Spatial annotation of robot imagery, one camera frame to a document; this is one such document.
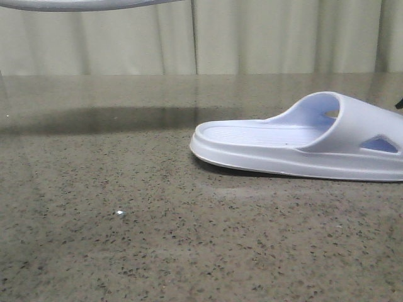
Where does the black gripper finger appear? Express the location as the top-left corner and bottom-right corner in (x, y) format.
(395, 98), (403, 109)

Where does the light blue slipper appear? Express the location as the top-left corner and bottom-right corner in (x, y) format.
(1, 0), (171, 12)
(190, 91), (402, 182)

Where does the beige pleated curtain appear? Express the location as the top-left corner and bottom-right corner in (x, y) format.
(1, 1), (402, 76)

